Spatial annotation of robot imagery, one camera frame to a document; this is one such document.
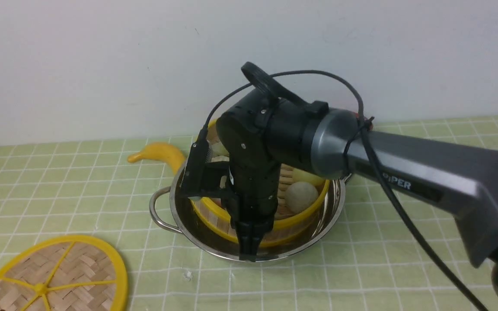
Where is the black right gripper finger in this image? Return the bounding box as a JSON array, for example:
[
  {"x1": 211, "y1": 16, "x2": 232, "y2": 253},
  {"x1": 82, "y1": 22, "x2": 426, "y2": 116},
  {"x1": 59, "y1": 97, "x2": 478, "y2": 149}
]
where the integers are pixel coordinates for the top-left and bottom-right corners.
[{"x1": 237, "y1": 221, "x2": 262, "y2": 262}]

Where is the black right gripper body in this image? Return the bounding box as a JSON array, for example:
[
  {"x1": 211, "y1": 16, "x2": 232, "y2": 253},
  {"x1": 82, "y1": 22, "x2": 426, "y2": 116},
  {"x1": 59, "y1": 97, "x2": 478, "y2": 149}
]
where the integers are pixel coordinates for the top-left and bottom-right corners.
[{"x1": 228, "y1": 152, "x2": 281, "y2": 239}]

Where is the yellow-rimmed bamboo steamer basket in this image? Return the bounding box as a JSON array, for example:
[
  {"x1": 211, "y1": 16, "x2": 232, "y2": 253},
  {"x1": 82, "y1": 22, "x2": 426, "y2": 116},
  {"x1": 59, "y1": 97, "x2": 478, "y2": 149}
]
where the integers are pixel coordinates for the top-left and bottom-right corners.
[{"x1": 190, "y1": 119, "x2": 331, "y2": 248}]

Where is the yellow-rimmed woven bamboo lid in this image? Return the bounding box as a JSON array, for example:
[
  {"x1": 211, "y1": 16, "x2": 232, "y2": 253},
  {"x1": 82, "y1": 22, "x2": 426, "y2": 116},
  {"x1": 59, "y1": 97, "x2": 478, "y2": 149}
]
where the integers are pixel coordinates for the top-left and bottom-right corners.
[{"x1": 0, "y1": 235, "x2": 128, "y2": 311}]

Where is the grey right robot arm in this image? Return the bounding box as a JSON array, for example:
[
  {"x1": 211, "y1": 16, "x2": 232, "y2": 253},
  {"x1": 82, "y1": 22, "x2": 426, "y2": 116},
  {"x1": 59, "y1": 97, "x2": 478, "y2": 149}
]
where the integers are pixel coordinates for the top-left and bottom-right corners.
[{"x1": 215, "y1": 90, "x2": 498, "y2": 295}]

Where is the white textured round bun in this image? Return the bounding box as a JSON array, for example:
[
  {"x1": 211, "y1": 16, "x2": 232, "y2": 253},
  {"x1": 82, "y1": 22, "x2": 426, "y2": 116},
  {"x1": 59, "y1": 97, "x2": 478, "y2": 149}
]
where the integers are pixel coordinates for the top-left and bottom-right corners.
[{"x1": 284, "y1": 181, "x2": 319, "y2": 214}]

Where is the pale green round bun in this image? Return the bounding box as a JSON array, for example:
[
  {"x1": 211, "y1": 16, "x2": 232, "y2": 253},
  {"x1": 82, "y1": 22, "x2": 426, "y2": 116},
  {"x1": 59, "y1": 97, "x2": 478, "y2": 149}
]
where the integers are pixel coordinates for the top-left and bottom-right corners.
[{"x1": 292, "y1": 168, "x2": 325, "y2": 187}]

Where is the yellow banana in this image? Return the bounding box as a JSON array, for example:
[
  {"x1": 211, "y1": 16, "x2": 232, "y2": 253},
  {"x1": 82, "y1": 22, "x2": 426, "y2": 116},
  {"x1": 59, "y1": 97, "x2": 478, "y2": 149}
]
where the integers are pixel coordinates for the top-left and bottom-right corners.
[{"x1": 127, "y1": 142, "x2": 186, "y2": 174}]

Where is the green tablecloth with white grid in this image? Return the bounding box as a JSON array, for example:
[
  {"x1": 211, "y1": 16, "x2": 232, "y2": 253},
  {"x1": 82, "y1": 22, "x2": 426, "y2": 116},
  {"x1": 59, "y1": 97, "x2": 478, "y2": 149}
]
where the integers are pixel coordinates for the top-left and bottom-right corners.
[{"x1": 0, "y1": 135, "x2": 474, "y2": 311}]

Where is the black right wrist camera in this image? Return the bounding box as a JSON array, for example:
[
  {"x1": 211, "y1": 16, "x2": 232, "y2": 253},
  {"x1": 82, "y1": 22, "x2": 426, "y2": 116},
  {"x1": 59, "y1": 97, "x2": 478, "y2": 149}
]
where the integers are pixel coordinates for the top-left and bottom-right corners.
[{"x1": 177, "y1": 138, "x2": 234, "y2": 200}]

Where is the stainless steel two-handled pot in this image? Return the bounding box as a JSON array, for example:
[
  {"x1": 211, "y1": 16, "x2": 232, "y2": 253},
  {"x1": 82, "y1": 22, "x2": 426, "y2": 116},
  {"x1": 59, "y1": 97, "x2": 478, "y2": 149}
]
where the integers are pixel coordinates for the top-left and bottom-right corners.
[{"x1": 150, "y1": 171, "x2": 352, "y2": 266}]

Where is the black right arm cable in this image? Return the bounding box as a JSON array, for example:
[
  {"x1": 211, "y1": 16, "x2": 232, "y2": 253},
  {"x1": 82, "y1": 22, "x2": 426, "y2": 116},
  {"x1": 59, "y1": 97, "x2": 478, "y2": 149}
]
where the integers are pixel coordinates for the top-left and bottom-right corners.
[{"x1": 197, "y1": 62, "x2": 489, "y2": 311}]

